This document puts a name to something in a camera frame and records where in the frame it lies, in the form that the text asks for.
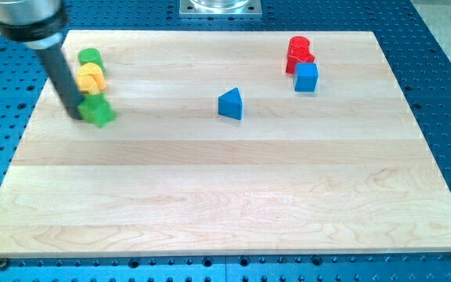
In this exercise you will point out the red cylinder block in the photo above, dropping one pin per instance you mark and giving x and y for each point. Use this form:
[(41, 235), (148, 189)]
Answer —
[(298, 42)]

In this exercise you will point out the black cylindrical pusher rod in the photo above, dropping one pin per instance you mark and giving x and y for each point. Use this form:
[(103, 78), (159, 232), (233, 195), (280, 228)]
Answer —
[(55, 64)]

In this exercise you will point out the green cylinder block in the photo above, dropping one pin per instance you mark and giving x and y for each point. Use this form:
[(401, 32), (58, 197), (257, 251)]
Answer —
[(90, 60)]

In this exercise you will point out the light wooden board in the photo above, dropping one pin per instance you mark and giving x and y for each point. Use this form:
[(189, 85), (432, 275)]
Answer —
[(343, 169)]

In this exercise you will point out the red star block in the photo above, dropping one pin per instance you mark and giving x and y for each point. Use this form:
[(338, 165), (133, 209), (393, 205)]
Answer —
[(295, 56)]

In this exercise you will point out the blue triangle block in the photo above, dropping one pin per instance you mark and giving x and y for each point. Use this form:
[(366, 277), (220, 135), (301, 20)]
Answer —
[(230, 104)]

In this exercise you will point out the green star block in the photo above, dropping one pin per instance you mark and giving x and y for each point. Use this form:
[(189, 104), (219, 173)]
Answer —
[(96, 110)]

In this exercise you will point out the blue cube block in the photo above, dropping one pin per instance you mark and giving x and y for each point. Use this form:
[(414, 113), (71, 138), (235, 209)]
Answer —
[(305, 77)]

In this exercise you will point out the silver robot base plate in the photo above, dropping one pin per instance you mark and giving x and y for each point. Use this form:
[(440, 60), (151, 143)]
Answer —
[(250, 9)]

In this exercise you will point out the yellow heart block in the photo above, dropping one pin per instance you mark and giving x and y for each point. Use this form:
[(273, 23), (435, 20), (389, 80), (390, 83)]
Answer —
[(90, 79)]

